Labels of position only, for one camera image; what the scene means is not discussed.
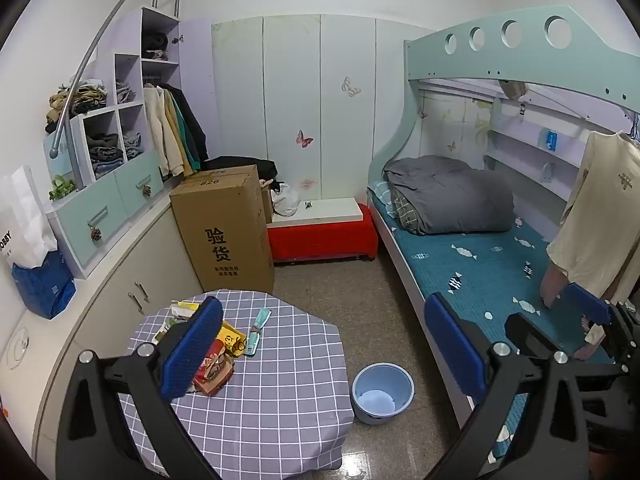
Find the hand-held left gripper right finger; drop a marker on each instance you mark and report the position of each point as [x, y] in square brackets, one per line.
[455, 350]

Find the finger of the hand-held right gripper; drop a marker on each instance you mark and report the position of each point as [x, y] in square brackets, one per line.
[590, 302]
[530, 332]

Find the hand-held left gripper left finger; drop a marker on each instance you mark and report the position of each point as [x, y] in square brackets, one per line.
[192, 345]

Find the red packet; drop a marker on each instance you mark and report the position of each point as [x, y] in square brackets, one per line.
[215, 370]

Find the teal wrapper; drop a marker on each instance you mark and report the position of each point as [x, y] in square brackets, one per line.
[262, 319]

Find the blue plastic bucket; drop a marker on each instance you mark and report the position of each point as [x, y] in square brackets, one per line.
[382, 400]

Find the teal candy print bed sheet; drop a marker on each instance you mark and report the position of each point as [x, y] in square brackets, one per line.
[475, 270]

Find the cream hanging shirt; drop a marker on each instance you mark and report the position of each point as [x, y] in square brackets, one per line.
[595, 220]

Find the cream curved cabinet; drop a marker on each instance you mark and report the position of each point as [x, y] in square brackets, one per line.
[115, 300]

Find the grey checked tablecloth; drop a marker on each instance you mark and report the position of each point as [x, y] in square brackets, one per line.
[290, 385]

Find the large cardboard box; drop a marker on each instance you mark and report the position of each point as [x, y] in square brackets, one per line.
[225, 240]

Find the plaid pillow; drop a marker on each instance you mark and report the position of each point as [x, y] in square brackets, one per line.
[405, 212]

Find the pine cone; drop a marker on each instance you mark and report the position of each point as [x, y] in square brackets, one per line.
[95, 234]
[146, 191]

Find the grey duvet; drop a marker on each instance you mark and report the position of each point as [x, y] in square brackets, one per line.
[450, 195]

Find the large teal drawer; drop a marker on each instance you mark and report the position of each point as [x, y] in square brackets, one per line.
[75, 240]

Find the blue bag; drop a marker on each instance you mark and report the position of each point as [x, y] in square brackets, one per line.
[42, 285]

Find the red storage bench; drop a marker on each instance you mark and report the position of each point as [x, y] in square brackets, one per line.
[320, 240]

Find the blue packet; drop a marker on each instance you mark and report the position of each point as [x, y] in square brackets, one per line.
[551, 140]

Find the white plastic bag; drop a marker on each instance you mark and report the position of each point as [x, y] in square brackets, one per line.
[285, 202]

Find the small teal drawer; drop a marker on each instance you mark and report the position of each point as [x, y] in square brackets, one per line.
[127, 187]

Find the lilac bed shelf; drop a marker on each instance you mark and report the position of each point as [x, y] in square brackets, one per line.
[515, 147]

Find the blue checked pillow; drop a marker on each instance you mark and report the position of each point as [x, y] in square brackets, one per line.
[381, 192]

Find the white board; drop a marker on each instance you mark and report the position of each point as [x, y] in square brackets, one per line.
[320, 209]

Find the black cloth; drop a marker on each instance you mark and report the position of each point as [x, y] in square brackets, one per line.
[240, 162]

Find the green plant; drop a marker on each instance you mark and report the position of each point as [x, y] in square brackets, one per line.
[61, 189]

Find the denim folded clothes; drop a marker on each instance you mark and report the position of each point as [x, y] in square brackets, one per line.
[132, 145]

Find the green hanging garment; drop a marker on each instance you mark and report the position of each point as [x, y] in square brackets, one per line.
[186, 135]

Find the cream hanging jacket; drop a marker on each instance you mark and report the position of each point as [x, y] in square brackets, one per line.
[162, 135]

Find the dark folded clothes stack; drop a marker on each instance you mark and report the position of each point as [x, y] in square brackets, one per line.
[102, 150]

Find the black hanging coat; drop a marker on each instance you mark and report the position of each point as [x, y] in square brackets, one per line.
[196, 125]

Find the brown cap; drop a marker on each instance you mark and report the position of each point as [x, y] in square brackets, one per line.
[514, 89]

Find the grey folded clothes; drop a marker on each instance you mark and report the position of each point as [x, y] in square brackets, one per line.
[125, 94]

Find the olive folded clothes pile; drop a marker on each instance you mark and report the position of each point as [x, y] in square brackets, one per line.
[75, 100]

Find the black folded clothes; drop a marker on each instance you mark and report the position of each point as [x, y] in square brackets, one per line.
[155, 42]

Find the lilac stepped shelf unit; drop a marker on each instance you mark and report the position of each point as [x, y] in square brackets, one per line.
[125, 30]

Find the pale pink wall sticker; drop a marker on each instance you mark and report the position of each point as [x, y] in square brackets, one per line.
[306, 184]

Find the pink butterfly wall sticker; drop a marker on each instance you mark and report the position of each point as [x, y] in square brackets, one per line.
[303, 138]

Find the cream butterfly wall sticker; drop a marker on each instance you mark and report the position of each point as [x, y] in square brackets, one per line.
[350, 86]

